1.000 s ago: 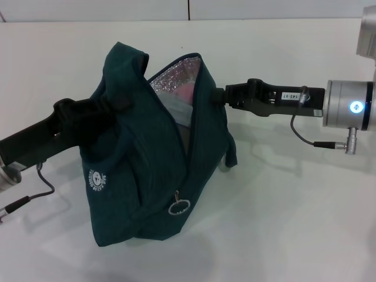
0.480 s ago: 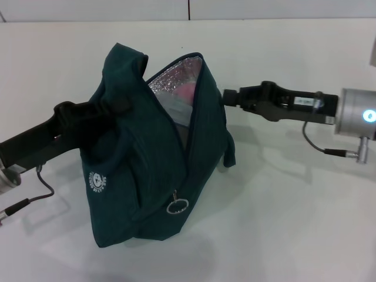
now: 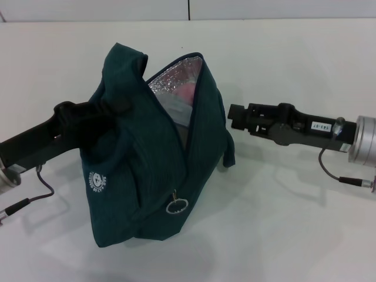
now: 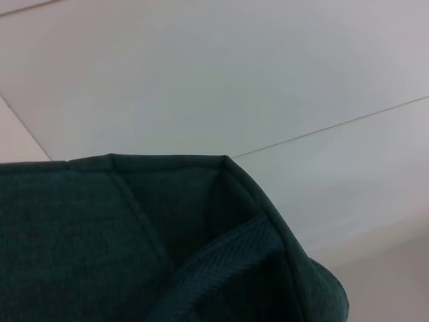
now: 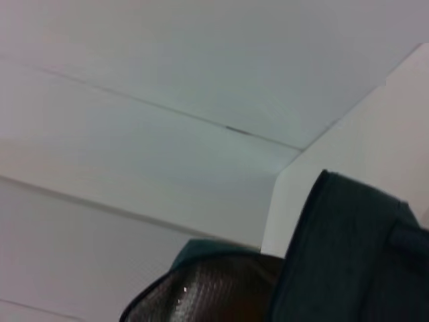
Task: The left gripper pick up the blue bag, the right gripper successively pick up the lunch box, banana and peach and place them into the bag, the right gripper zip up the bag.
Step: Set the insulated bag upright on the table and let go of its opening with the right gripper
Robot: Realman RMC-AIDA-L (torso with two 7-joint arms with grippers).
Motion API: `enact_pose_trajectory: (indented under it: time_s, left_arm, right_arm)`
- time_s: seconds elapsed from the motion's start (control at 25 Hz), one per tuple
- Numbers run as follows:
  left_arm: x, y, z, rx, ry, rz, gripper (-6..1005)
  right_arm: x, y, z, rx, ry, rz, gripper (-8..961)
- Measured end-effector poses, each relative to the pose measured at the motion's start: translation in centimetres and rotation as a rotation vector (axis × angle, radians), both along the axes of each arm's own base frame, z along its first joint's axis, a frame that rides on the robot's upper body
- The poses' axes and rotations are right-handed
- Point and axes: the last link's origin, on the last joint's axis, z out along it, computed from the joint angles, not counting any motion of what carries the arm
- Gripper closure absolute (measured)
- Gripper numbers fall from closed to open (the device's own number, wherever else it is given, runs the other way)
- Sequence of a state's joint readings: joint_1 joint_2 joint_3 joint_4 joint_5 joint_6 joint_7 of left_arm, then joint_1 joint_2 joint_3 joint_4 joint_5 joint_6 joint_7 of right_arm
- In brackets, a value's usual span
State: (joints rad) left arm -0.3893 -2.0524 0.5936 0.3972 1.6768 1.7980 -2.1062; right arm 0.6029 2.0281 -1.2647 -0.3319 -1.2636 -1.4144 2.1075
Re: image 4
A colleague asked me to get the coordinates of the dark teal insulated lunch bag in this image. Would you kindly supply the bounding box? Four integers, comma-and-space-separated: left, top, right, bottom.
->
0, 153, 350, 322

